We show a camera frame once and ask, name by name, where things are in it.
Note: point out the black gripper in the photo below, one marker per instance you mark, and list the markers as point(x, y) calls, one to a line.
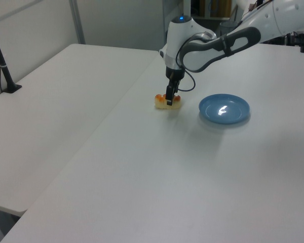
point(174, 74)

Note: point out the bread with orange topping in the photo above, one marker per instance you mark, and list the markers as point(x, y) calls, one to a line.
point(160, 103)

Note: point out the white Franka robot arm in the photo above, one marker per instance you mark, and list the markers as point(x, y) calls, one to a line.
point(273, 20)

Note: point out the blue round plate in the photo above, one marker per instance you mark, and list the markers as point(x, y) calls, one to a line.
point(233, 111)

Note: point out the grey mesh waste bin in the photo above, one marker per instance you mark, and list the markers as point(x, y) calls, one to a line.
point(226, 27)

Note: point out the white side table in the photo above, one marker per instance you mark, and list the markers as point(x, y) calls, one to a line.
point(53, 114)

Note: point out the grey metal partition post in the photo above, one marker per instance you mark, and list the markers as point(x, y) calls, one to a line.
point(77, 22)

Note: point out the black camera stand pole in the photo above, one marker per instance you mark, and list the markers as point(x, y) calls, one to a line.
point(12, 88)

